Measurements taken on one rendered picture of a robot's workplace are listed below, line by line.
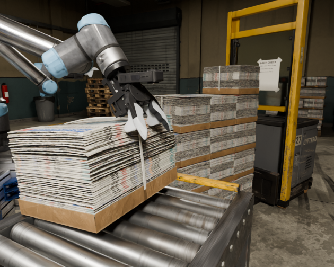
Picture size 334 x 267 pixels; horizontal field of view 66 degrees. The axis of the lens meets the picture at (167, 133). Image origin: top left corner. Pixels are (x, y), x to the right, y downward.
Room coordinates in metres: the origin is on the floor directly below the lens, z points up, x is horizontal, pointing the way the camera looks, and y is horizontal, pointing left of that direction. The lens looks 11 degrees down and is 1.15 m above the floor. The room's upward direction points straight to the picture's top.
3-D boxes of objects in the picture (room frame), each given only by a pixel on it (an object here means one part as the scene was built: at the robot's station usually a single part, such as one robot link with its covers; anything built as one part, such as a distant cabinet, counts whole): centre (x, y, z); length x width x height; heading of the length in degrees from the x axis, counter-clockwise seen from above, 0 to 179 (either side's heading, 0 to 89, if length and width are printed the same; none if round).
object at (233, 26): (2.74, -0.67, 0.97); 0.09 x 0.09 x 1.75; 39
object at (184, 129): (1.84, -0.08, 0.86); 0.38 x 0.29 x 0.04; 40
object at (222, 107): (2.03, -0.31, 0.95); 0.38 x 0.29 x 0.23; 38
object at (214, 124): (2.03, -0.31, 0.86); 0.38 x 0.29 x 0.04; 38
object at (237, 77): (2.21, -0.54, 0.65); 0.39 x 0.30 x 1.29; 39
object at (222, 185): (0.90, -0.05, 0.81); 0.43 x 0.03 x 0.02; 61
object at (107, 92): (8.37, 1.85, 0.65); 1.33 x 0.94 x 1.30; 155
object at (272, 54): (2.50, -0.89, 1.28); 0.57 x 0.01 x 0.65; 39
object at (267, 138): (2.72, -1.16, 0.40); 0.69 x 0.55 x 0.80; 39
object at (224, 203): (0.84, 0.00, 0.77); 0.47 x 0.05 x 0.05; 61
